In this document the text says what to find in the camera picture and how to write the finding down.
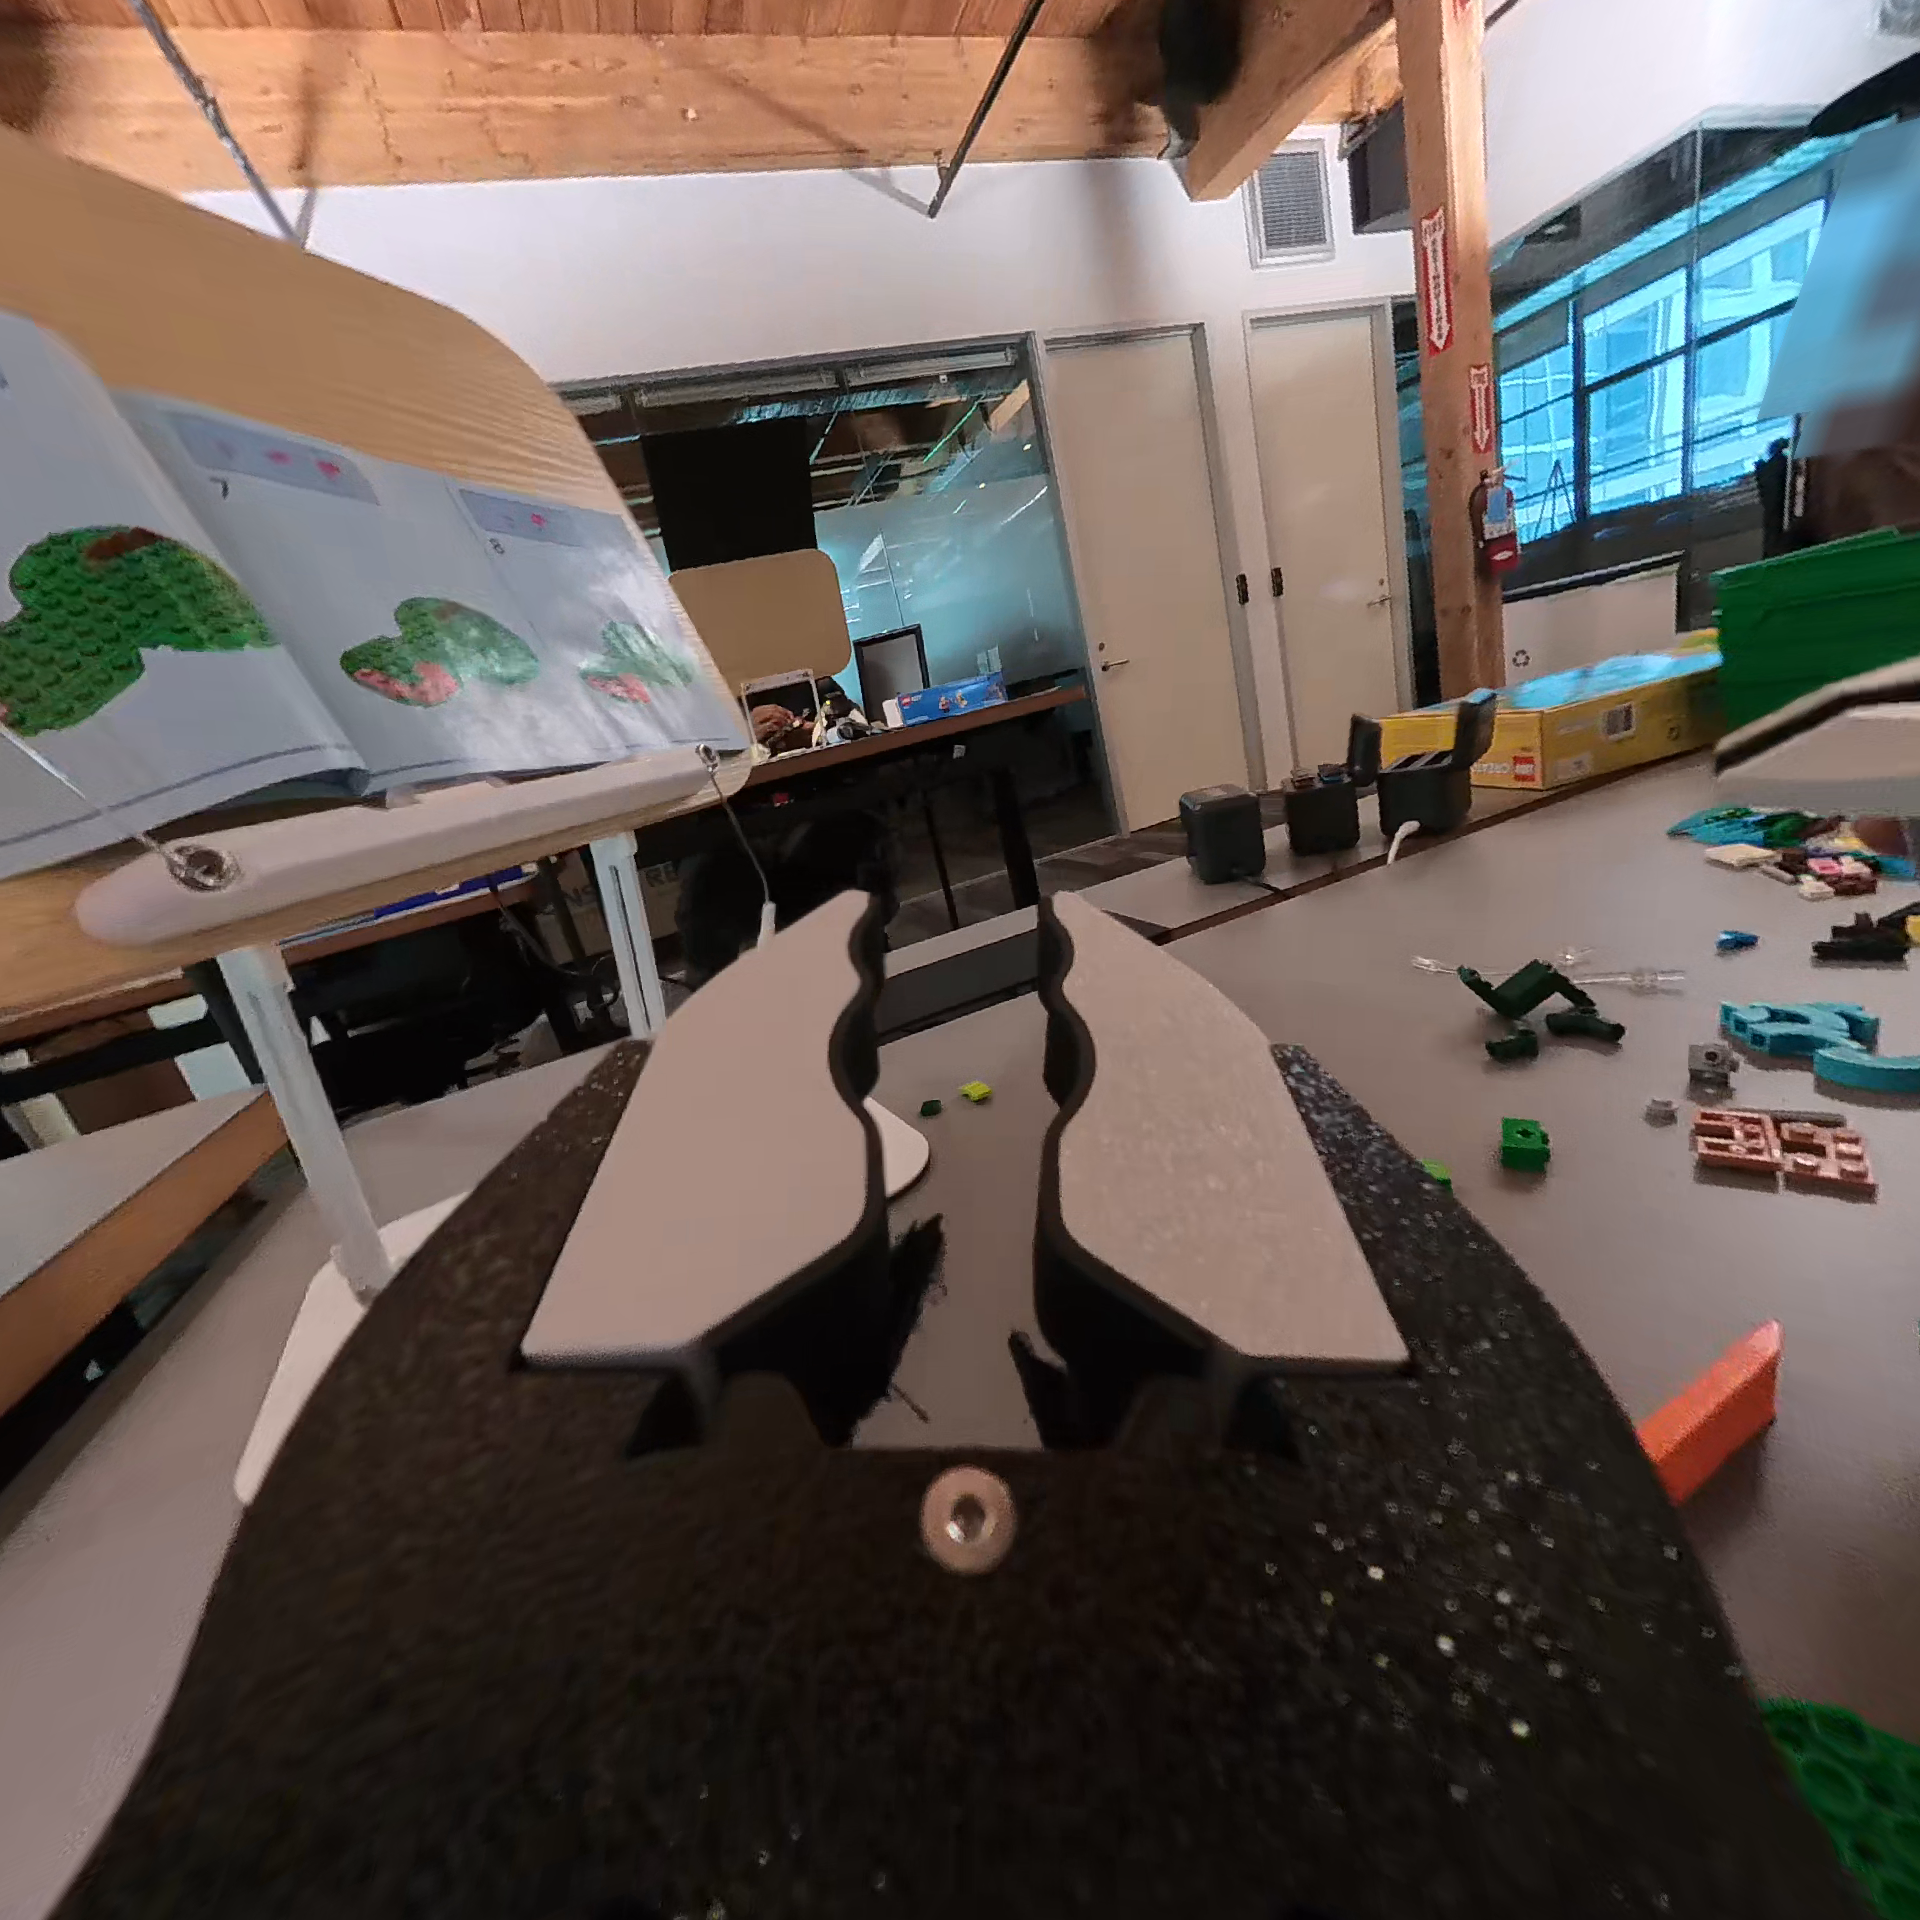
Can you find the pile of mixed lego pieces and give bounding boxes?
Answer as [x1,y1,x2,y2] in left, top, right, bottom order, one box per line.
[1665,800,1920,964]

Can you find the lego instruction booklet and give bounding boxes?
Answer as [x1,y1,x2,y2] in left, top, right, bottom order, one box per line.
[0,306,752,888]

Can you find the wooden pillar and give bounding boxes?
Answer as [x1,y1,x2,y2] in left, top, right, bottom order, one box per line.
[1390,0,1509,701]

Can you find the orange brick separator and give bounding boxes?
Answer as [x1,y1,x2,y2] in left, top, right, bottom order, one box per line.
[1632,1320,1788,1508]

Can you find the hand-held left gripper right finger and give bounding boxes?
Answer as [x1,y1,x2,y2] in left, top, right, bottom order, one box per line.
[1030,890,1414,1376]

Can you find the open black case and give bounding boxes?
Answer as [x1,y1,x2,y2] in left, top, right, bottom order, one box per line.
[1344,688,1499,839]

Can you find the black computer monitor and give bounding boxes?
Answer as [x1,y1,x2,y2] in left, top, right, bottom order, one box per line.
[850,624,930,720]

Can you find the wooden book stand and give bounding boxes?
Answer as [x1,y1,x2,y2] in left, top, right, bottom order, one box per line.
[0,129,936,1508]

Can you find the yellow lego box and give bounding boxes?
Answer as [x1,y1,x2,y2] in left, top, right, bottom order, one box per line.
[1377,645,1728,793]

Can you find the black cube device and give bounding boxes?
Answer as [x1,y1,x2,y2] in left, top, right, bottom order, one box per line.
[1178,783,1272,890]

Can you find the clear lego rods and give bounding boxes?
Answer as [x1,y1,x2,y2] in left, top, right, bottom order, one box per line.
[1410,946,1688,1002]

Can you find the blue lego box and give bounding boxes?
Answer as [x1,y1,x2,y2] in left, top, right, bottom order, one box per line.
[881,672,1011,735]

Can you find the green plastic crate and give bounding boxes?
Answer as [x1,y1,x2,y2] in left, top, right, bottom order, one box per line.
[1707,527,1920,735]

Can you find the dark green lego assembly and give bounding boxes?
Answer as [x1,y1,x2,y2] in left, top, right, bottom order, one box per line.
[1453,957,1600,1039]

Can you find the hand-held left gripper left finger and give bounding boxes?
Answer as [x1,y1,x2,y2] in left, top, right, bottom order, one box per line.
[517,890,889,1376]

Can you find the green lego baseplate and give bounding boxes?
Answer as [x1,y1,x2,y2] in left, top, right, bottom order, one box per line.
[1756,1695,1920,1920]

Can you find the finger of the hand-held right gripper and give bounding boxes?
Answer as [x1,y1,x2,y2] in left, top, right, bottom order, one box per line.
[1709,656,1920,820]

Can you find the small black box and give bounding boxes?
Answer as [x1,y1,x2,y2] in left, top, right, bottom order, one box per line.
[1281,761,1364,857]

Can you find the wall vent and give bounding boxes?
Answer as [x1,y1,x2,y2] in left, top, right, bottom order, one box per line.
[1243,141,1337,269]

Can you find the white door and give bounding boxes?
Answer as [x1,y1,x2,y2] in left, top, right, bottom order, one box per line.
[1243,305,1413,740]
[1041,325,1250,829]

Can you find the dark background desk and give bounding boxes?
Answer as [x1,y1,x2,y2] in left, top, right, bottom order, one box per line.
[744,687,1091,936]

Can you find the beige partition panel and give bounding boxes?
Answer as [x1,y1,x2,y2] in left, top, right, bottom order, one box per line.
[666,547,854,687]

